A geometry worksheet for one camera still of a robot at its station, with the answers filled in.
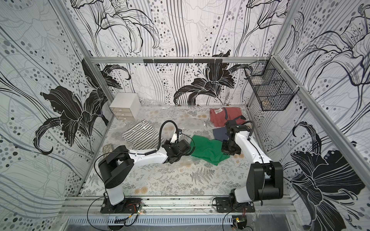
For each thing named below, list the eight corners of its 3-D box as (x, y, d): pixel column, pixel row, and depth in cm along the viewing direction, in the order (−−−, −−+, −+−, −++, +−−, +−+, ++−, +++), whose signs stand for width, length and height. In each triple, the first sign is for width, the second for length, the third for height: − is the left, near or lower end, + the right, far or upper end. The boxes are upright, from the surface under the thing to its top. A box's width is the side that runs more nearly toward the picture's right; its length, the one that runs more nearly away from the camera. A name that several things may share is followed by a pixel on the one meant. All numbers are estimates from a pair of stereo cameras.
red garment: (211, 126, 108) (211, 124, 105) (209, 109, 119) (209, 107, 116) (244, 126, 107) (245, 124, 105) (239, 109, 118) (240, 107, 116)
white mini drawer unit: (115, 120, 111) (107, 109, 101) (122, 104, 123) (116, 92, 113) (138, 120, 111) (132, 109, 101) (143, 104, 123) (138, 92, 113)
